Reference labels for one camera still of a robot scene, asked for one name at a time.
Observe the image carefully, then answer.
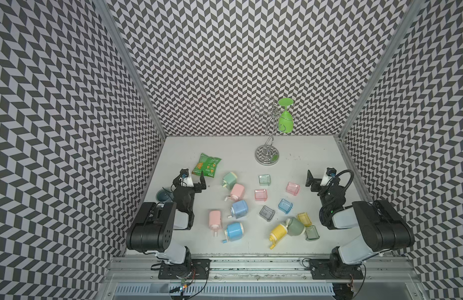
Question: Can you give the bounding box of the mint green pencil sharpener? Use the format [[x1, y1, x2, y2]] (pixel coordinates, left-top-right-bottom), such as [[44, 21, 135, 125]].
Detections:
[[221, 172, 238, 191]]

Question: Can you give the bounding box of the clear pink tray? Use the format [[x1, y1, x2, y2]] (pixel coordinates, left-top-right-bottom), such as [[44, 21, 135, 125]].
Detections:
[[285, 182, 300, 196], [254, 189, 268, 201]]

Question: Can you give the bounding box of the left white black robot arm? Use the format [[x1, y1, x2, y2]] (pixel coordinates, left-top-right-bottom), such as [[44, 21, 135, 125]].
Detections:
[[125, 169, 207, 278]]

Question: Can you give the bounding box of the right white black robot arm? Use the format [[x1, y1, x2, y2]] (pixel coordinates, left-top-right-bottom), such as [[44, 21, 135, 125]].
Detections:
[[305, 167, 415, 279]]

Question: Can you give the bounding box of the clear yellow tray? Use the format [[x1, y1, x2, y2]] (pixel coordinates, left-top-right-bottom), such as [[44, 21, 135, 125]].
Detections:
[[297, 212, 313, 227]]

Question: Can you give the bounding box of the clear dark green tray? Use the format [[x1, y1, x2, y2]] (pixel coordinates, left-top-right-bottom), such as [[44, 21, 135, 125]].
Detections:
[[305, 225, 320, 241]]

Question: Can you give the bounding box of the sage green pencil sharpener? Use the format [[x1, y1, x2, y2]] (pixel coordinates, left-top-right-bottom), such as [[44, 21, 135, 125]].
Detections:
[[285, 217, 305, 236]]

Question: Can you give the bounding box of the clear blue tray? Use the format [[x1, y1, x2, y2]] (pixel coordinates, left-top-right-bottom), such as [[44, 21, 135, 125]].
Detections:
[[278, 199, 294, 215]]

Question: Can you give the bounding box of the blue pencil sharpener upper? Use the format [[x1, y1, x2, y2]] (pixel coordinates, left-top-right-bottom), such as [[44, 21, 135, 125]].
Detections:
[[227, 200, 249, 219]]

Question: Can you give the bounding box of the blue pencil sharpener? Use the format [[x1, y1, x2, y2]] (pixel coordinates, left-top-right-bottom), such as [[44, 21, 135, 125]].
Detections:
[[222, 222, 244, 243], [227, 200, 249, 219]]

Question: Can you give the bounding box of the blue pencil sharpener lower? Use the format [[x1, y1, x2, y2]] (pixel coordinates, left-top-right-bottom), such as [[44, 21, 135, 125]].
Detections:
[[222, 222, 244, 243]]

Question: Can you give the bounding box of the yellow pencil sharpener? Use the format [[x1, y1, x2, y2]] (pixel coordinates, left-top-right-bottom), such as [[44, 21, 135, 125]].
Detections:
[[268, 223, 288, 250]]

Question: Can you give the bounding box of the clear grey tray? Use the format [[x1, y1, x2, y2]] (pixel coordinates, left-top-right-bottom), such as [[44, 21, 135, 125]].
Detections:
[[259, 206, 275, 222]]

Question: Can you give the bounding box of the teal ceramic cup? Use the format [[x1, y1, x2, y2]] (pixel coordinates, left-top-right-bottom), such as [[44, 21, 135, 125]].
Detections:
[[156, 188, 174, 203]]

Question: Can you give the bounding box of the green snack bag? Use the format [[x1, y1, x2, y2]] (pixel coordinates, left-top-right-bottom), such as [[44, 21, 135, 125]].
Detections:
[[192, 153, 222, 178]]

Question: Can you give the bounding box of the green plastic wine glass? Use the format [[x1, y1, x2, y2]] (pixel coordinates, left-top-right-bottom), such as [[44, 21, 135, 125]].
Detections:
[[278, 98, 294, 134]]

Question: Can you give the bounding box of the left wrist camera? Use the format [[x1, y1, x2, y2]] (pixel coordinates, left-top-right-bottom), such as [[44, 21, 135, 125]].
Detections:
[[178, 169, 194, 188]]

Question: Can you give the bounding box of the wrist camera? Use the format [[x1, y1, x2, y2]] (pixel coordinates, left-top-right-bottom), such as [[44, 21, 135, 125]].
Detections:
[[178, 169, 194, 188], [320, 167, 337, 186]]

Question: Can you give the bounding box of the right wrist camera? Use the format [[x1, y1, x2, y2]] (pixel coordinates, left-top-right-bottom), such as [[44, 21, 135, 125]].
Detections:
[[320, 167, 337, 186]]

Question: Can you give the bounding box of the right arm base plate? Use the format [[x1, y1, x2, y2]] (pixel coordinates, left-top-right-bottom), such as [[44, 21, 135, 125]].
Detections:
[[308, 259, 364, 280]]

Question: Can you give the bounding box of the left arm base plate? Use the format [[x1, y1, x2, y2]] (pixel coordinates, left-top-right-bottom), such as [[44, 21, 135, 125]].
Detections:
[[158, 259, 211, 280]]

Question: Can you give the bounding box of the metal wire cup rack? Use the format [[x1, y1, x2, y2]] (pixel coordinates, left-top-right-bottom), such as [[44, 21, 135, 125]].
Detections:
[[250, 94, 282, 166]]

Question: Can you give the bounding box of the aluminium front rail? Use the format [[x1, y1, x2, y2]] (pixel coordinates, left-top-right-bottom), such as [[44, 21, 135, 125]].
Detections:
[[102, 254, 420, 283]]

